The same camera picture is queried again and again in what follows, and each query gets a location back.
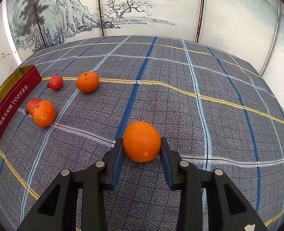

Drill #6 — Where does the small red tomato far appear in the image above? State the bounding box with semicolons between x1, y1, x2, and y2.
47;75;64;91

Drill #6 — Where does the orange mandarin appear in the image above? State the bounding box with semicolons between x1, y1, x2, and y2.
123;121;161;163
76;72;100;93
33;101;56;128

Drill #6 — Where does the grey plaid tablecloth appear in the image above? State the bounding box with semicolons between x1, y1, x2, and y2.
0;36;284;230

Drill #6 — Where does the red gold toffee tin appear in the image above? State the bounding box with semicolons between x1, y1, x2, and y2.
0;65;42;139

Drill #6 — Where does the red tomato near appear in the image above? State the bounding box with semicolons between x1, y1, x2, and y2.
24;99;41;116

